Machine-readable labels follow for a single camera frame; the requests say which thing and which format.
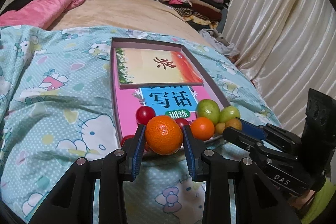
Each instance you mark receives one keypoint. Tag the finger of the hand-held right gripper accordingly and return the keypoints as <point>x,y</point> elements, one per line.
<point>236,138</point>
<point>253,130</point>

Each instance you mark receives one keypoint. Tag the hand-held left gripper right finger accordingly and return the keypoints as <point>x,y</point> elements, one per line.
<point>190,153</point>

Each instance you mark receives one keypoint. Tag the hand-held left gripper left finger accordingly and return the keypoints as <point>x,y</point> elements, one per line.
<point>137,153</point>

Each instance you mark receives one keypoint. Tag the small brown-green longan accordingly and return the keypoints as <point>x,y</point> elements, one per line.
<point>220,128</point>
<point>233,124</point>

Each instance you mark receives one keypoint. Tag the red cherry tomato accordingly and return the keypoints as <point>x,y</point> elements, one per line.
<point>181,122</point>
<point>128,139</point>
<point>144,113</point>

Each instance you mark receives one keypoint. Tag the green jujube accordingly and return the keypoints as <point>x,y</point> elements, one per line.
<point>229,113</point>
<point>208,109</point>

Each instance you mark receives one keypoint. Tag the orange mandarin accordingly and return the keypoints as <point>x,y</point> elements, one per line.
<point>164,138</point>
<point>202,128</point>

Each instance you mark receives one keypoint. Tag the shallow cardboard box tray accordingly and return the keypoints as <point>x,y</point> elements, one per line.
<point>147,43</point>

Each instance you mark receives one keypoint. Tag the person's right forearm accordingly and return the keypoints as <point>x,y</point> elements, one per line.
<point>324,204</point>

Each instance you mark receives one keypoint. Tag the pink book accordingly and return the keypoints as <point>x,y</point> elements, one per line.
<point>126,108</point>

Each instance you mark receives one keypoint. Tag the blue cartoon printed blanket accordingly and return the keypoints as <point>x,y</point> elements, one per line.
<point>65,108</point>

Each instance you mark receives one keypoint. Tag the beige and orange book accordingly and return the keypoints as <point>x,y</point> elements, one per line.
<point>147,66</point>

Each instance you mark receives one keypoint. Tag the cream satin curtain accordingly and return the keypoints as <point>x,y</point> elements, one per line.
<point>283,29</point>

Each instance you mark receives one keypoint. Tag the beige blanket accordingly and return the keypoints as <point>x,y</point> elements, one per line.
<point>126,14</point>

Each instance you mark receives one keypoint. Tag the stack of folded clothes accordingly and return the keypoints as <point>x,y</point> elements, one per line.
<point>194,3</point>

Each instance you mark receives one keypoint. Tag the black garment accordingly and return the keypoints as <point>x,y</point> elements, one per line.
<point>23,1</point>

